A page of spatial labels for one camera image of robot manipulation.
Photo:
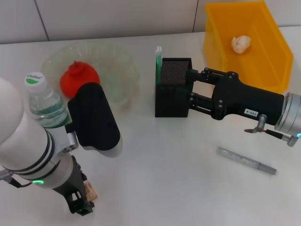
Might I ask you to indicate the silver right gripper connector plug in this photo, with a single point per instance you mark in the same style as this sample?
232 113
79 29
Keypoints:
262 122

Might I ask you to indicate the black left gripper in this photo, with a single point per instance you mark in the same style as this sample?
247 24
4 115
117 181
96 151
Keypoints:
75 181

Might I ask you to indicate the white paper ball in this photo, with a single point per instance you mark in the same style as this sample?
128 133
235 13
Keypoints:
241 44

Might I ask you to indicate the beige eraser block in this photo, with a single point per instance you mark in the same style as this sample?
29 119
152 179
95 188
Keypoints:
92 191

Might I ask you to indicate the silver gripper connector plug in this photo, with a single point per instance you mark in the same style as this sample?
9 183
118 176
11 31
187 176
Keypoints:
5 176
262 122

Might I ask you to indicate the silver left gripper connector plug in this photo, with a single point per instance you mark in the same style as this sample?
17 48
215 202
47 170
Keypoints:
5 176

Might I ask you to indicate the grey marker pen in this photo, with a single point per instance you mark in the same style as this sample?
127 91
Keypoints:
249 162

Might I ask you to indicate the clear water bottle green label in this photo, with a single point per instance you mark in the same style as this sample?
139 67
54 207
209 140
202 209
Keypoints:
44 106

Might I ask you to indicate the clear green glass fruit plate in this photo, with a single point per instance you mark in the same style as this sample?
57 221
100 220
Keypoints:
113 66

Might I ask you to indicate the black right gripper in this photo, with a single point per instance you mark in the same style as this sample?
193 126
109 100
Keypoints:
247 101

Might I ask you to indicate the black mesh pen holder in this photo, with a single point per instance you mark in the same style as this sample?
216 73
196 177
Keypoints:
172 103

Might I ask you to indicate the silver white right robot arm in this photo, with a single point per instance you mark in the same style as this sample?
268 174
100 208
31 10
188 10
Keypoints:
291 113

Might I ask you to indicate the mint green pen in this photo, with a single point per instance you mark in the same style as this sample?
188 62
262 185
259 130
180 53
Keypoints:
158 63

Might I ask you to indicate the yellow plastic bin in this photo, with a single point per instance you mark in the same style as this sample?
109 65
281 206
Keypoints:
258 58

